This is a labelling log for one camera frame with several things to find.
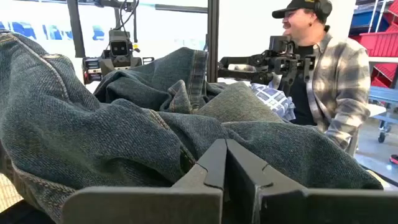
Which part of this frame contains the red storage bin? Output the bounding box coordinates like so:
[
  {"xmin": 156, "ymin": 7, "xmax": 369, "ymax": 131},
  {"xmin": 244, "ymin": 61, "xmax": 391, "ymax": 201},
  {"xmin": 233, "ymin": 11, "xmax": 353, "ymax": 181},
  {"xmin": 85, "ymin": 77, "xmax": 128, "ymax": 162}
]
[
  {"xmin": 371, "ymin": 63, "xmax": 398, "ymax": 89},
  {"xmin": 351, "ymin": 30, "xmax": 398, "ymax": 58}
]

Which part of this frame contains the blue plaid shirt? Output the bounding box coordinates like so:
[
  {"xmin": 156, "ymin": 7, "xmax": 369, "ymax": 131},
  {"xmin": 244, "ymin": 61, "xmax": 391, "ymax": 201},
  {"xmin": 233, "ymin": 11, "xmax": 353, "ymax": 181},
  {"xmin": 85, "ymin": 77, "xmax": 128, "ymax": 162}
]
[{"xmin": 250, "ymin": 82, "xmax": 296, "ymax": 121}]

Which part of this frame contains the grey metal cart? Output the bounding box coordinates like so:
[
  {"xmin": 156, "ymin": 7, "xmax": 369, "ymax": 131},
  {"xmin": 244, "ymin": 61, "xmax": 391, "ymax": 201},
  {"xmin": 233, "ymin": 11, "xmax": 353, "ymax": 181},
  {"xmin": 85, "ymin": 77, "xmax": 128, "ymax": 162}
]
[{"xmin": 368, "ymin": 85, "xmax": 398, "ymax": 144}]

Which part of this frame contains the blue storage bin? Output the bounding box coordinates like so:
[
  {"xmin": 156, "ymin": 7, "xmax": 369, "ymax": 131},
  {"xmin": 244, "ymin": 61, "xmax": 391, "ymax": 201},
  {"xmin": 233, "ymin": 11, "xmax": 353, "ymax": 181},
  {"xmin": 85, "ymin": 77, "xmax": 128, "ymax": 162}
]
[{"xmin": 348, "ymin": 5, "xmax": 391, "ymax": 35}]

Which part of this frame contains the dark denim garment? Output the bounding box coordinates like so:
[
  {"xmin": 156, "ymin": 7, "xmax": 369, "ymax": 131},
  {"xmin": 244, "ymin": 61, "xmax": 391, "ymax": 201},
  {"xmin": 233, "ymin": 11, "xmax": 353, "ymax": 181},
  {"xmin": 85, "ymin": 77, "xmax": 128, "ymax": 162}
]
[{"xmin": 0, "ymin": 29, "xmax": 384, "ymax": 223}]

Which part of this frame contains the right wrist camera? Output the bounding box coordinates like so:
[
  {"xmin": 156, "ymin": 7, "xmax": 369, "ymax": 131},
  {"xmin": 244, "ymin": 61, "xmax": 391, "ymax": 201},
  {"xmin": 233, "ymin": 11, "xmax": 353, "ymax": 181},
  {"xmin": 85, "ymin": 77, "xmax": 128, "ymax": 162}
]
[{"xmin": 108, "ymin": 29, "xmax": 132, "ymax": 60}]

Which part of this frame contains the person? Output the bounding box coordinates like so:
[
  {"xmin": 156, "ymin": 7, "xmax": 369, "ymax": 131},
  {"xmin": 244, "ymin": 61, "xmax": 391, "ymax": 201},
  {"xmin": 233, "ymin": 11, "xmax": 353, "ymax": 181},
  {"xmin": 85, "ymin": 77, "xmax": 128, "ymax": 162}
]
[{"xmin": 272, "ymin": 0, "xmax": 371, "ymax": 156}]

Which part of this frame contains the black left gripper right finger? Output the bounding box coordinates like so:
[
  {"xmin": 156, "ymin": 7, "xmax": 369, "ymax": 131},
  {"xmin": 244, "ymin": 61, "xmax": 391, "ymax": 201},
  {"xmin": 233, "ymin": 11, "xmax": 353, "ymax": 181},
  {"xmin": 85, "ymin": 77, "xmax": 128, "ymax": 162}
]
[{"xmin": 226, "ymin": 139, "xmax": 398, "ymax": 224}]

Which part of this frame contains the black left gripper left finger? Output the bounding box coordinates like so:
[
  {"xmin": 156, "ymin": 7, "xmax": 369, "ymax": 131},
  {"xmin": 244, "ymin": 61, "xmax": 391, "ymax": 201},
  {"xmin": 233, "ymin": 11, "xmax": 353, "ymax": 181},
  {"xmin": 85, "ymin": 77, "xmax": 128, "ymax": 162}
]
[{"xmin": 62, "ymin": 139, "xmax": 227, "ymax": 224}]

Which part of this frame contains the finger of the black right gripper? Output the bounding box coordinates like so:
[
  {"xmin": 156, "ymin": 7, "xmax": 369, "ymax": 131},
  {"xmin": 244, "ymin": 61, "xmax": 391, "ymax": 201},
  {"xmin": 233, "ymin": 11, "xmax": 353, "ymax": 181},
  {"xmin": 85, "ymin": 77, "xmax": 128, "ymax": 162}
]
[
  {"xmin": 98, "ymin": 58, "xmax": 116, "ymax": 77},
  {"xmin": 123, "ymin": 57, "xmax": 143, "ymax": 69}
]

